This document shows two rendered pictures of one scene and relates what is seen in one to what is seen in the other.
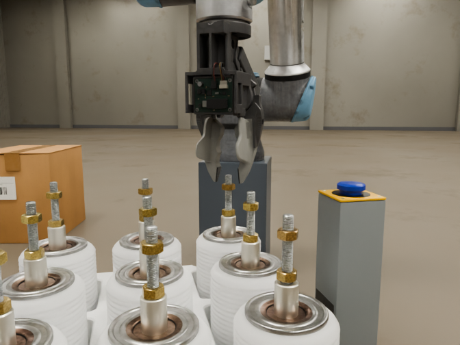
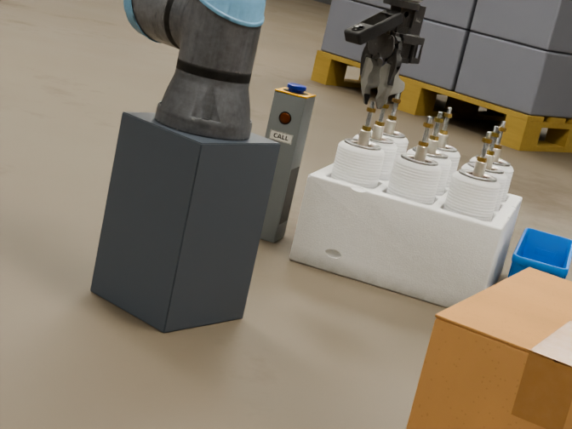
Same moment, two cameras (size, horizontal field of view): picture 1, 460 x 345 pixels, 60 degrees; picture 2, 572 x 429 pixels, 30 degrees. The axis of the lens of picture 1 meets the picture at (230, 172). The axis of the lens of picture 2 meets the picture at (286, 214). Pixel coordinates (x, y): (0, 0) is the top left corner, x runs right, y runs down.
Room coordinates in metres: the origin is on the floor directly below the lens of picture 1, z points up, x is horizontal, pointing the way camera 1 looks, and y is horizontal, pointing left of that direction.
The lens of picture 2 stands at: (2.48, 0.90, 0.60)
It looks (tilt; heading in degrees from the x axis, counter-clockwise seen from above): 14 degrees down; 208
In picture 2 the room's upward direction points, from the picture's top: 13 degrees clockwise
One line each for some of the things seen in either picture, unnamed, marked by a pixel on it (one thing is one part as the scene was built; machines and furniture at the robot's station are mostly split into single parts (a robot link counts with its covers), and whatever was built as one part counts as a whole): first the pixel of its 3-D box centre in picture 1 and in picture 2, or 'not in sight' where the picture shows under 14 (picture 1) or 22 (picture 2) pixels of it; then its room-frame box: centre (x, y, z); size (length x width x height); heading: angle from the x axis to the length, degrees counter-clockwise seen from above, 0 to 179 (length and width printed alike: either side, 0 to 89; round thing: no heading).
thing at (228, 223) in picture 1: (228, 226); (363, 138); (0.57, 0.00, 0.26); 0.02 x 0.02 x 0.03
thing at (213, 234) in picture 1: (228, 235); (363, 145); (0.57, 0.00, 0.25); 0.08 x 0.08 x 0.01
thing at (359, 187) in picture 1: (350, 189); (296, 89); (0.57, -0.17, 0.32); 0.04 x 0.04 x 0.02
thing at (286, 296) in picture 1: (286, 298); (389, 128); (0.34, -0.05, 0.26); 0.02 x 0.02 x 0.03
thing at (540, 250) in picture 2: not in sight; (537, 274); (0.33, 0.35, 0.06); 0.30 x 0.11 x 0.12; 14
